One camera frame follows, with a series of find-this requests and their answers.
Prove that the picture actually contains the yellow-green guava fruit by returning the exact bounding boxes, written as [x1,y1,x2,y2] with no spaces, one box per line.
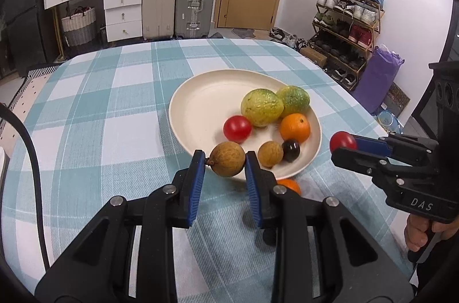
[240,88,284,127]

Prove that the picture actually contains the person's right hand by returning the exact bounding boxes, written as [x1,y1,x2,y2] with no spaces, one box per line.
[404,212,459,253]

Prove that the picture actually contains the red cherry tomato front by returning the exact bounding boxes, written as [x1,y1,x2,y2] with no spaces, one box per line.
[223,116,252,144]

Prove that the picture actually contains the woven laundry basket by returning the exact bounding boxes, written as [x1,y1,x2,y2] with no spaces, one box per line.
[61,6,97,46]

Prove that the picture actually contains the green guava fruit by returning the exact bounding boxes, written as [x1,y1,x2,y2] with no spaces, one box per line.
[276,86,310,118]

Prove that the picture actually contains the red cherry tomato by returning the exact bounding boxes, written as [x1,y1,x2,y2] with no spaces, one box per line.
[223,116,252,144]
[329,131,358,152]

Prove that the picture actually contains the wooden shoe rack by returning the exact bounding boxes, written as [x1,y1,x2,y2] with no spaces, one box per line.
[307,0,384,92]

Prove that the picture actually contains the black refrigerator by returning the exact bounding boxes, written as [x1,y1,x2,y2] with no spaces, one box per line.
[1,0,59,76]

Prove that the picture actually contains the brown longan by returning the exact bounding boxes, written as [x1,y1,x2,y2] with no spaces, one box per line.
[258,141,283,168]
[206,141,245,178]

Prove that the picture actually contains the black cable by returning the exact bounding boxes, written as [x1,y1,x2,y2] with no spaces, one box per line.
[0,102,51,270]

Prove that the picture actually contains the beige hard suitcase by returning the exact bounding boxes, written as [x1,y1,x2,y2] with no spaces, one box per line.
[142,0,176,40]

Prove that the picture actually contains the silver aluminium suitcase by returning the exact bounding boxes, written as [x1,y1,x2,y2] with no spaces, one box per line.
[174,0,214,39]

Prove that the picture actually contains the dark plum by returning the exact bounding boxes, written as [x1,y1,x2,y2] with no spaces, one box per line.
[282,139,300,163]
[262,228,277,247]

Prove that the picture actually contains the teal checkered tablecloth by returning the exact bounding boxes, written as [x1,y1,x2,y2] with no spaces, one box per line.
[0,38,413,303]

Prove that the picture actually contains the purple bag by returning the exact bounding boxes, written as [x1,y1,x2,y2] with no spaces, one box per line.
[352,44,404,114]

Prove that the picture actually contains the orange tangerine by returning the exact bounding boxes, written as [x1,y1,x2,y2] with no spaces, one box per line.
[277,179,302,196]
[279,113,311,144]

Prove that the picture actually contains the cream round plate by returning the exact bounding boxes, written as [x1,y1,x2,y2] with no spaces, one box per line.
[169,69,322,179]

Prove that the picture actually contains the brown longan front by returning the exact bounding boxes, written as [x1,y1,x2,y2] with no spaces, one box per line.
[258,141,283,168]

